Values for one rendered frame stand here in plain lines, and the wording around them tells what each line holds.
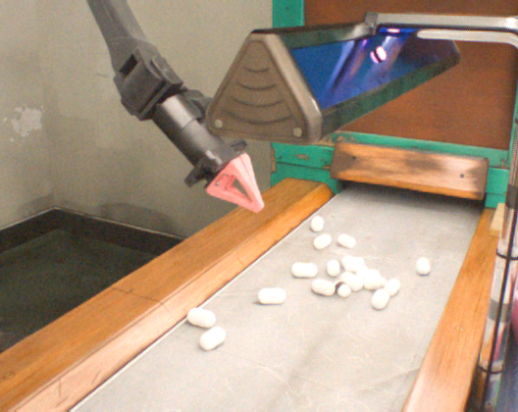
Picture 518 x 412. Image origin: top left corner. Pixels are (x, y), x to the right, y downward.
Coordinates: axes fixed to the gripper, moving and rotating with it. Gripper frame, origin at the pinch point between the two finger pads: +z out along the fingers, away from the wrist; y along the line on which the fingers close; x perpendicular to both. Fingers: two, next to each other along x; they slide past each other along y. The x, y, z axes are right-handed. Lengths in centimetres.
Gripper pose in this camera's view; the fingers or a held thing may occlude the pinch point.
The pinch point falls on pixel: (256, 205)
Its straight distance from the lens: 82.3
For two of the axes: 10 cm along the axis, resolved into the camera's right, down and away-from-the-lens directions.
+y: 4.6, -2.7, 8.4
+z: 6.7, 7.3, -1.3
